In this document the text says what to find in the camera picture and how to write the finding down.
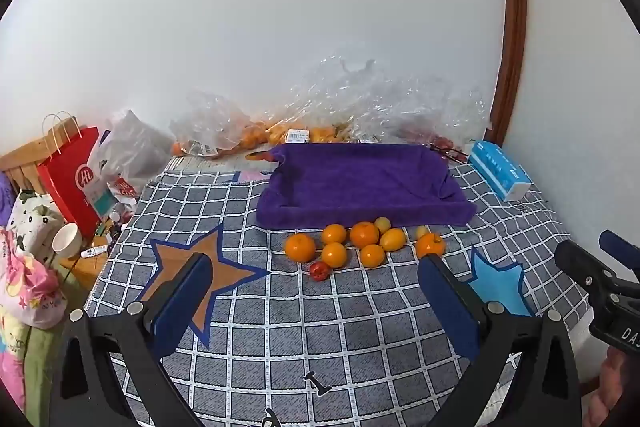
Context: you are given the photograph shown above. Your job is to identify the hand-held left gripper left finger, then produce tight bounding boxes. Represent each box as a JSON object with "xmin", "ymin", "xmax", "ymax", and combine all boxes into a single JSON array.
[{"xmin": 48, "ymin": 252, "xmax": 216, "ymax": 427}]

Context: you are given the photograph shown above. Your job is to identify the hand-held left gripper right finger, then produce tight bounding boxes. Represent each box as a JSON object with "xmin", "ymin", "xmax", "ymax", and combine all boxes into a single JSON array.
[{"xmin": 417, "ymin": 253, "xmax": 583, "ymax": 427}]

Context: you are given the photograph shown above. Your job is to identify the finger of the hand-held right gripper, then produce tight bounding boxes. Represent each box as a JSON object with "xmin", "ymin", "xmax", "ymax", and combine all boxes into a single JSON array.
[
  {"xmin": 554, "ymin": 239, "xmax": 640, "ymax": 308},
  {"xmin": 600, "ymin": 230, "xmax": 640, "ymax": 283}
]

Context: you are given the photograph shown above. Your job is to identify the orange with green stem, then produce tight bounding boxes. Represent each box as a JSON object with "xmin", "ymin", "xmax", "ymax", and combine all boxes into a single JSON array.
[{"xmin": 415, "ymin": 232, "xmax": 446, "ymax": 260}]

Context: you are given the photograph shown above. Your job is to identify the yellowish orange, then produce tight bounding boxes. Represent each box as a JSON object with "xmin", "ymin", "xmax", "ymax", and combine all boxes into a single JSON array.
[{"xmin": 379, "ymin": 227, "xmax": 407, "ymax": 253}]

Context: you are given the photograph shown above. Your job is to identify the large orange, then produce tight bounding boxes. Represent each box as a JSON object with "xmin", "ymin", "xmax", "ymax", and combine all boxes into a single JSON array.
[{"xmin": 349, "ymin": 222, "xmax": 381, "ymax": 250}]

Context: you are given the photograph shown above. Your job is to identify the purple towel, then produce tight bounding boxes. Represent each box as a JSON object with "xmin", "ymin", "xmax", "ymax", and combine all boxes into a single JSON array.
[{"xmin": 256, "ymin": 143, "xmax": 477, "ymax": 229}]

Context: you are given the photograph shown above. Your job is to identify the person's right hand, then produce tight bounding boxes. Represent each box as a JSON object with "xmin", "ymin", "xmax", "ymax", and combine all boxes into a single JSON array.
[{"xmin": 585, "ymin": 348, "xmax": 640, "ymax": 427}]

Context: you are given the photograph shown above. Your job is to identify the blue tissue pack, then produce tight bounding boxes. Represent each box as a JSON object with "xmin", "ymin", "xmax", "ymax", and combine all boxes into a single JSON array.
[{"xmin": 468, "ymin": 140, "xmax": 534, "ymax": 202}]

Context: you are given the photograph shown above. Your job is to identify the grey checked star blanket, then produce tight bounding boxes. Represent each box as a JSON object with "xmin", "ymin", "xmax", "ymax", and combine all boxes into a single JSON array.
[{"xmin": 82, "ymin": 154, "xmax": 601, "ymax": 427}]

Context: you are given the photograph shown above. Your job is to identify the teal white packet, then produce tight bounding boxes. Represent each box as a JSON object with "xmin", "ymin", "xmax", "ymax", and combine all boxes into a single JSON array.
[{"xmin": 92, "ymin": 187, "xmax": 115, "ymax": 215}]

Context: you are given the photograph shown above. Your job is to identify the white cup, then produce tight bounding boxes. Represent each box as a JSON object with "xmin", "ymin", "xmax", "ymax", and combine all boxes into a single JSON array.
[{"xmin": 52, "ymin": 223, "xmax": 83, "ymax": 258}]

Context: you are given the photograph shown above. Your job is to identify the printed cardboard box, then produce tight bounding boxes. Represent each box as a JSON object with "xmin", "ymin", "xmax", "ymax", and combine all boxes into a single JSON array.
[{"xmin": 170, "ymin": 152, "xmax": 273, "ymax": 182}]

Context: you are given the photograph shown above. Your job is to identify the pink printed cloth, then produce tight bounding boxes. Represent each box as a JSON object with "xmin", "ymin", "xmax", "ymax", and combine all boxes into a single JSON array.
[{"xmin": 0, "ymin": 227, "xmax": 68, "ymax": 329}]

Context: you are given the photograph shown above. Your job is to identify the pile of red cherries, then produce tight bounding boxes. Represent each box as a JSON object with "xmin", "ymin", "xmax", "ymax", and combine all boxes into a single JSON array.
[{"xmin": 400, "ymin": 127, "xmax": 468, "ymax": 165}]

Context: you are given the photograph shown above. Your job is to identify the white plastic bag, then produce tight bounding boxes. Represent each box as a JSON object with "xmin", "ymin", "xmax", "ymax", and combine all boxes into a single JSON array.
[{"xmin": 92, "ymin": 109, "xmax": 176, "ymax": 212}]

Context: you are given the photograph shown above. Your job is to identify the red paper bag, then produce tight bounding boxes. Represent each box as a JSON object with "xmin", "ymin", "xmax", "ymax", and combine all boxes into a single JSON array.
[{"xmin": 36, "ymin": 111, "xmax": 108, "ymax": 242}]

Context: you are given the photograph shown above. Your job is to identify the white printed cloth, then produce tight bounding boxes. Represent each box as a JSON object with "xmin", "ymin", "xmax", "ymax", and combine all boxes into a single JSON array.
[{"xmin": 7, "ymin": 189, "xmax": 66, "ymax": 254}]

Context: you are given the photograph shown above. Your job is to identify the heap of small bagged oranges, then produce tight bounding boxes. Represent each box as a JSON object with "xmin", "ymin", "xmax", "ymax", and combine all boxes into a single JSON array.
[
  {"xmin": 267, "ymin": 124, "xmax": 346, "ymax": 144},
  {"xmin": 172, "ymin": 122, "xmax": 273, "ymax": 158}
]

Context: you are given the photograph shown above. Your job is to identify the clear plastic bag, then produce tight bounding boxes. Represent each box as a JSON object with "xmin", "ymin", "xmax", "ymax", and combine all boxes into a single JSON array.
[
  {"xmin": 265, "ymin": 107, "xmax": 351, "ymax": 145},
  {"xmin": 380, "ymin": 74, "xmax": 493, "ymax": 158},
  {"xmin": 170, "ymin": 91, "xmax": 281, "ymax": 158}
]

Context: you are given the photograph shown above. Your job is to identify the purple fuzzy cloth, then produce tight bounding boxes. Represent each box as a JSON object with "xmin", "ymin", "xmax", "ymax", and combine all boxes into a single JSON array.
[{"xmin": 0, "ymin": 172, "xmax": 16, "ymax": 228}]

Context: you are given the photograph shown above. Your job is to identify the wooden chair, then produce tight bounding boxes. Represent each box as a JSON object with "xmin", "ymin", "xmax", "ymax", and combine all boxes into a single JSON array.
[{"xmin": 0, "ymin": 127, "xmax": 83, "ymax": 194}]

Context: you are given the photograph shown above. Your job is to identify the brown wooden door frame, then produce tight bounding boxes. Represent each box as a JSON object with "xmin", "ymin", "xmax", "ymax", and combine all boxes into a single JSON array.
[{"xmin": 487, "ymin": 0, "xmax": 529, "ymax": 146}]

